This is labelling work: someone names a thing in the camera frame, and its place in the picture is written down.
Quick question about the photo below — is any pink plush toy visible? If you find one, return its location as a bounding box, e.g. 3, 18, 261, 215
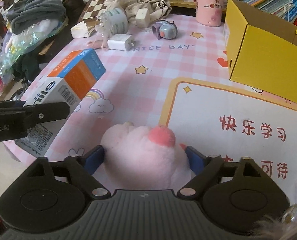
94, 122, 194, 192

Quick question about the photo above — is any yellow cardboard box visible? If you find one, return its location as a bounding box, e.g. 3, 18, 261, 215
224, 0, 297, 103

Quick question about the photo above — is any purple toy camera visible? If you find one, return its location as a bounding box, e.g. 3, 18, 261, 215
152, 18, 178, 40

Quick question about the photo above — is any white orange blue carton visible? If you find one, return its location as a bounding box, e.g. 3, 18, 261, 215
15, 49, 106, 158

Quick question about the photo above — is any checkered chess board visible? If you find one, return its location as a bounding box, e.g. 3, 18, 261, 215
78, 0, 106, 35

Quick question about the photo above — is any pink checkered table mat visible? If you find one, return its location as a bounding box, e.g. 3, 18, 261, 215
46, 15, 297, 203

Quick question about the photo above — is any pink cylinder with stickers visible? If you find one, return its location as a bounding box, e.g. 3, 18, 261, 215
196, 0, 223, 27

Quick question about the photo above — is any white cube charger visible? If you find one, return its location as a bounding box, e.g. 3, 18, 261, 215
135, 8, 150, 28

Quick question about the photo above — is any white green labelled roll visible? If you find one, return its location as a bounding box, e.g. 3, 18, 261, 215
95, 8, 128, 38

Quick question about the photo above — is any grey folded towel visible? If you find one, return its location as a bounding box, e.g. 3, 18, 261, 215
6, 0, 66, 34

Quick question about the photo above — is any white power adapter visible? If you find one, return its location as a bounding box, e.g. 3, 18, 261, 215
107, 34, 135, 51

